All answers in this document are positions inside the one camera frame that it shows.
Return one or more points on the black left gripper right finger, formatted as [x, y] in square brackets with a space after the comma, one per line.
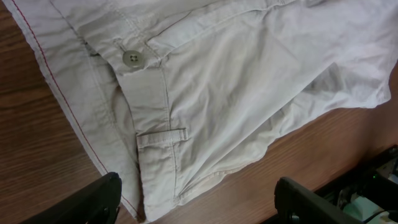
[296, 204]

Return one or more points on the beige cargo shorts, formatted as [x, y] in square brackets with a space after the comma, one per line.
[176, 95]

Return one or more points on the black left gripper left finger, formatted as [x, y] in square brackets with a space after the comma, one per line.
[97, 203]

